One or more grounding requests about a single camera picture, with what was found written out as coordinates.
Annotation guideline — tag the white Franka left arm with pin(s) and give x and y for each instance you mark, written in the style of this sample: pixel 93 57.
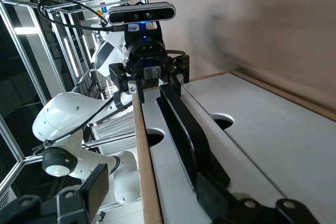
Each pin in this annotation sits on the white Franka left arm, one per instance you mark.
pixel 65 113

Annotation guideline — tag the wooden drawer cabinet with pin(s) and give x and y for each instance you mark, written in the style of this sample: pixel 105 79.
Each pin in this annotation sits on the wooden drawer cabinet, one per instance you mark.
pixel 147 182

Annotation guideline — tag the aluminium frame cage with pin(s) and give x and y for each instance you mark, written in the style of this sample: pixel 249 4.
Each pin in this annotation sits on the aluminium frame cage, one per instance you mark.
pixel 15 37

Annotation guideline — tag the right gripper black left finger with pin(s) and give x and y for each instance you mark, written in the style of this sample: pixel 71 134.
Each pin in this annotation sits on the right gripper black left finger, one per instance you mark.
pixel 65 208

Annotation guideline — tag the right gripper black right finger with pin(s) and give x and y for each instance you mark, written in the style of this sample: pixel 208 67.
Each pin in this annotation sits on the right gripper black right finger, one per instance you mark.
pixel 236 213

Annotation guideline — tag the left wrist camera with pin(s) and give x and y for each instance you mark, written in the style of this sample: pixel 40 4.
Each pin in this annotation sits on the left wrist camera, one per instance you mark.
pixel 141 14

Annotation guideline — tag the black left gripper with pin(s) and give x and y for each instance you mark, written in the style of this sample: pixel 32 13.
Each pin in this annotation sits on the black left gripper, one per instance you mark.
pixel 147 51

